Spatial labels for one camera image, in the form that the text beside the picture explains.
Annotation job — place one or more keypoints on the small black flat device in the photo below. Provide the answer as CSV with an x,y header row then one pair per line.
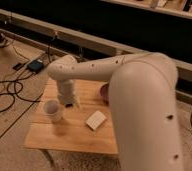
x,y
18,66

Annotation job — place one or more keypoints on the white plastic cup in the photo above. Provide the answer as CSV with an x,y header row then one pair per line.
x,y
52,110

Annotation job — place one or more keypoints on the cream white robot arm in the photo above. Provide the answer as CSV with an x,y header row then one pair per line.
x,y
142,101

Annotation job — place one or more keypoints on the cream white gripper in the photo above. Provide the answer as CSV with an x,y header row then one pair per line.
x,y
67,93

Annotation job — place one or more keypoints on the white rectangular block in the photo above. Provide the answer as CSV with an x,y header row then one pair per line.
x,y
95,120

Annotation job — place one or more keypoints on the wooden board table top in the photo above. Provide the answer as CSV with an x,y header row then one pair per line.
x,y
71,133

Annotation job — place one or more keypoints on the dark red bowl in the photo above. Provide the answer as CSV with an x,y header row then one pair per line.
x,y
104,92

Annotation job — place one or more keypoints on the black power adapter box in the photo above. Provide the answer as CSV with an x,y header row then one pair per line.
x,y
35,66

